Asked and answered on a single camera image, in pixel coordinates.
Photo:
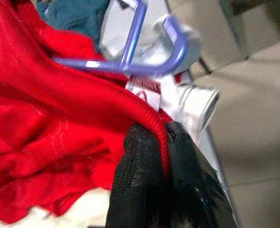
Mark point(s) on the white grey garment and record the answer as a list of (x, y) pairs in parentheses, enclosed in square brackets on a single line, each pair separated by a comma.
[(154, 31)]

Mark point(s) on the teal cloth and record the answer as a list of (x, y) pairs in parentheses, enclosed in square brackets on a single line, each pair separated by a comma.
[(78, 14)]

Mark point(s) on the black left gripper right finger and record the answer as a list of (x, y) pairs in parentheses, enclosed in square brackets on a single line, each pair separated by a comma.
[(192, 190)]

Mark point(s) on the red shirt with white trim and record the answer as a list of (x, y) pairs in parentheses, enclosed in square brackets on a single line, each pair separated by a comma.
[(47, 107)]

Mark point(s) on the purple plastic hanger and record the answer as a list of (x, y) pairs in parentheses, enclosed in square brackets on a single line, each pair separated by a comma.
[(94, 64)]

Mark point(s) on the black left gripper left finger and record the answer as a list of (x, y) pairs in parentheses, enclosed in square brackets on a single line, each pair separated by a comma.
[(139, 185)]

